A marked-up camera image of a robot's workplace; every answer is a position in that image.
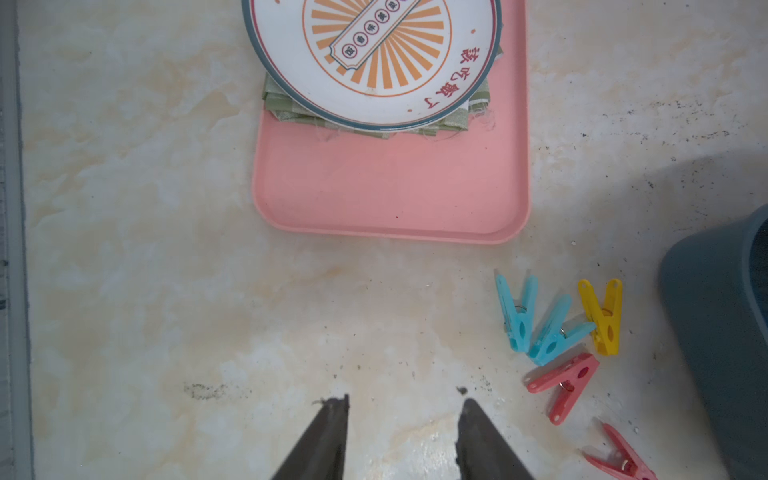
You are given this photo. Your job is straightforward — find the white plate orange sunburst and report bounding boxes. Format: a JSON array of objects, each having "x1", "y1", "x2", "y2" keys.
[{"x1": 241, "y1": 0, "x2": 503, "y2": 133}]

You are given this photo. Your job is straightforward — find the teal storage box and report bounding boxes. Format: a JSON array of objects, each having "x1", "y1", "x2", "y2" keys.
[{"x1": 659, "y1": 207, "x2": 767, "y2": 479}]

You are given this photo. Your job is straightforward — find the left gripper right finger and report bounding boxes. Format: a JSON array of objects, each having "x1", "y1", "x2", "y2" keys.
[{"x1": 455, "y1": 398, "x2": 533, "y2": 480}]

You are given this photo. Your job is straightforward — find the green checked cloth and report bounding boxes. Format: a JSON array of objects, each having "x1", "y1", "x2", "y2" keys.
[{"x1": 262, "y1": 74, "x2": 491, "y2": 139}]

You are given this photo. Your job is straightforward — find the cyan clothespin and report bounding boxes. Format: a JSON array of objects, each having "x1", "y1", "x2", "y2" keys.
[
  {"x1": 528, "y1": 295, "x2": 596, "y2": 367},
  {"x1": 494, "y1": 270, "x2": 538, "y2": 353}
]

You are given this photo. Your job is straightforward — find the pink plastic tray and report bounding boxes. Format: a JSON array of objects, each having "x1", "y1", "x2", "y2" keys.
[{"x1": 252, "y1": 1, "x2": 532, "y2": 245}]

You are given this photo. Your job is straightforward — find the yellow clothespin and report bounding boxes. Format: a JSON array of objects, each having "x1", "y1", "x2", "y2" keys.
[{"x1": 578, "y1": 279, "x2": 623, "y2": 356}]

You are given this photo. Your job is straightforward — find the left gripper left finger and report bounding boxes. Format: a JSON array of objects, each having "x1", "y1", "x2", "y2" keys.
[{"x1": 272, "y1": 394, "x2": 350, "y2": 480}]

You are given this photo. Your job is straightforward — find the red clothespin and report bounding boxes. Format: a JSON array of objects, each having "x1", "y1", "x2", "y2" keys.
[
  {"x1": 582, "y1": 422, "x2": 658, "y2": 480},
  {"x1": 526, "y1": 353, "x2": 600, "y2": 426}
]

